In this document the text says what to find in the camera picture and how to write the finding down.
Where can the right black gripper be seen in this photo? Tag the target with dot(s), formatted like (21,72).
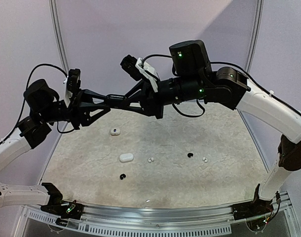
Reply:
(151,99)

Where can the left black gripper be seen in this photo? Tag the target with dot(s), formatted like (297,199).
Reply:
(81,105)

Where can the white charging case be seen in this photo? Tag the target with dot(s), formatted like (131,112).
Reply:
(126,157)
(115,132)

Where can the black charging case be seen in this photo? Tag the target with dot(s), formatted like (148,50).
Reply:
(115,97)

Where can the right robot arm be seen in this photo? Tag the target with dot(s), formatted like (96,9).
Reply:
(230,86)

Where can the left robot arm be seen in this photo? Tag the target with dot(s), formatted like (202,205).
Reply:
(46,108)

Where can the white closed charging case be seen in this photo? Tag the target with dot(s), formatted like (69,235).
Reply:
(126,157)

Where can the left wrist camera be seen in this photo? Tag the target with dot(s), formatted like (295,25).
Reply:
(72,85)

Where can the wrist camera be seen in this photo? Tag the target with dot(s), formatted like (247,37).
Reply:
(138,71)
(72,85)

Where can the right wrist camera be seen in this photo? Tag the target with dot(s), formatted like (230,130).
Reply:
(138,71)

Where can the left aluminium frame post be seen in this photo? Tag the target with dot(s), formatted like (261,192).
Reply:
(58,34)

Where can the aluminium frame post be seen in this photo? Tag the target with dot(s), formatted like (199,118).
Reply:
(254,34)
(58,34)

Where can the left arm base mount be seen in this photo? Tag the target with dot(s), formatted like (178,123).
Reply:
(64,209)

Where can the aluminium front rail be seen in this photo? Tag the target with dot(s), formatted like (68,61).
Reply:
(211,221)

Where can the right aluminium frame post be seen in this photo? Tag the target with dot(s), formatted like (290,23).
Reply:
(254,34)

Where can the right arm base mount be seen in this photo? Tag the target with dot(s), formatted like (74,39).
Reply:
(245,210)

